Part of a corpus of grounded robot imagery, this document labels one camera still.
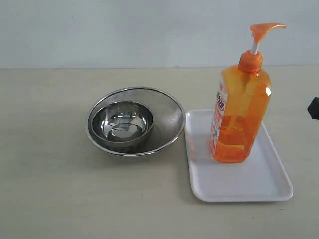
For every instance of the orange soap pump bottle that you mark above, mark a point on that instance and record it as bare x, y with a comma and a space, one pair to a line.
241, 102

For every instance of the steel mesh strainer basket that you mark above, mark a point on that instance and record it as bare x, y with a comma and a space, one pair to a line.
168, 124

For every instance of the small stainless steel bowl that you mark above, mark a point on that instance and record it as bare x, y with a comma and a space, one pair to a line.
123, 124

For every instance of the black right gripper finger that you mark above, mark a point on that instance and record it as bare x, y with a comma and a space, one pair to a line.
313, 108

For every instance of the white rectangular plastic tray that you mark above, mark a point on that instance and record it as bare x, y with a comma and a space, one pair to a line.
260, 178

